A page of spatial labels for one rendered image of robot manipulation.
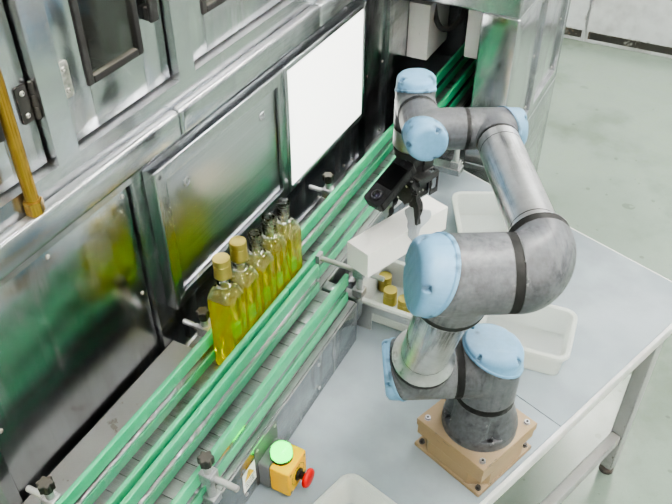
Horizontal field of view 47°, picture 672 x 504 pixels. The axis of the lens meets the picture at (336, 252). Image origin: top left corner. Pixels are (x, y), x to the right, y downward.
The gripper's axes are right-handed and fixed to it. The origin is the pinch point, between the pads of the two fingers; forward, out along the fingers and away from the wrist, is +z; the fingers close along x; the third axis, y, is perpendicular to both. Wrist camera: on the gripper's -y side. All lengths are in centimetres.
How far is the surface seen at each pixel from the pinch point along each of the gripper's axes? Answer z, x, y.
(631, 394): 71, -37, 62
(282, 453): 24, -13, -44
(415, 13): -5, 67, 76
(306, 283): 13.7, 12.2, -15.6
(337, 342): 25.3, 2.6, -15.2
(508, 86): 5, 30, 77
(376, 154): 16, 41, 35
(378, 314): 28.2, 4.8, 0.1
